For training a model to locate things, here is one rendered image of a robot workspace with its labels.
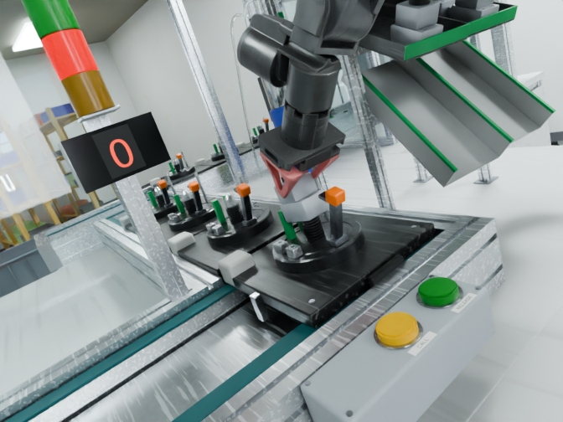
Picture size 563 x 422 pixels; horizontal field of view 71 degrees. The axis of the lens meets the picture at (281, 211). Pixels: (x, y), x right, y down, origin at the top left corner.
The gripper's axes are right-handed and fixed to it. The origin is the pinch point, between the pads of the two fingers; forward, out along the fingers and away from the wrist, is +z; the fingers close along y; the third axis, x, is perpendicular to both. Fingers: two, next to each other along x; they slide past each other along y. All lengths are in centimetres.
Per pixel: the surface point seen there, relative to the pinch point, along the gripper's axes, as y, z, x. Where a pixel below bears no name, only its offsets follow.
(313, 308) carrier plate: 10.7, 0.7, 16.3
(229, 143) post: -44, 69, -82
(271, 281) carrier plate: 9.5, 7.5, 7.7
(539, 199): -44, 10, 22
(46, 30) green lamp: 20.7, -17.0, -24.9
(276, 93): -54, 39, -66
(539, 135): -173, 69, -6
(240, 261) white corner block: 9.7, 11.1, 0.5
